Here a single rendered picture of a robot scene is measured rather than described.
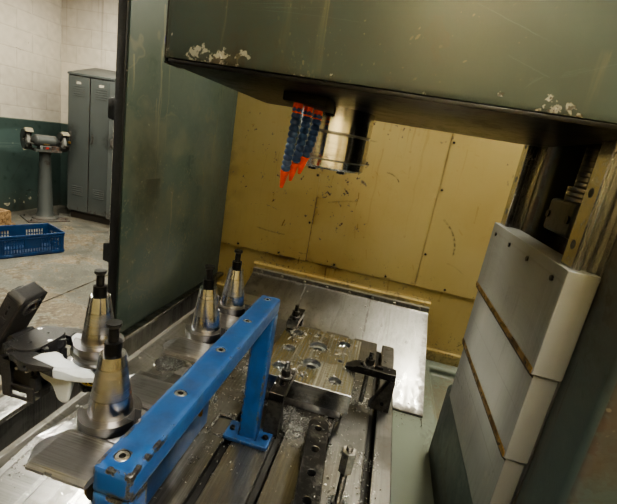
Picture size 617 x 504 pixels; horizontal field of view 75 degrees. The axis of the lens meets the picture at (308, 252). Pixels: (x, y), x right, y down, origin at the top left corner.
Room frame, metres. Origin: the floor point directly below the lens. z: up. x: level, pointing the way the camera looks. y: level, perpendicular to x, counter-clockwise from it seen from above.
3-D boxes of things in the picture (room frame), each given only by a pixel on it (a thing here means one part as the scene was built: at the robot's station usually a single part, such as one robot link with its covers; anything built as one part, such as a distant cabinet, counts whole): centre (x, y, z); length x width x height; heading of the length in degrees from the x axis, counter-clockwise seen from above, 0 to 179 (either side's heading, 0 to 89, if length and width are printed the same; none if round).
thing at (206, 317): (0.58, 0.14, 1.26); 0.04 x 0.04 x 0.07
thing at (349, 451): (0.60, -0.13, 0.96); 0.03 x 0.03 x 0.13
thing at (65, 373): (0.46, 0.29, 1.17); 0.09 x 0.03 x 0.06; 66
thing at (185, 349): (0.52, 0.15, 1.21); 0.07 x 0.05 x 0.01; 80
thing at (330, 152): (0.89, -0.01, 1.55); 0.16 x 0.16 x 0.12
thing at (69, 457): (0.31, 0.19, 1.21); 0.07 x 0.05 x 0.01; 80
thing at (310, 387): (0.97, -0.07, 0.96); 0.29 x 0.23 x 0.05; 170
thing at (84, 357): (0.49, 0.26, 1.21); 0.06 x 0.06 x 0.03
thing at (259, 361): (0.73, 0.06, 1.05); 0.10 x 0.05 x 0.30; 80
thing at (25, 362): (0.47, 0.34, 1.19); 0.09 x 0.05 x 0.02; 66
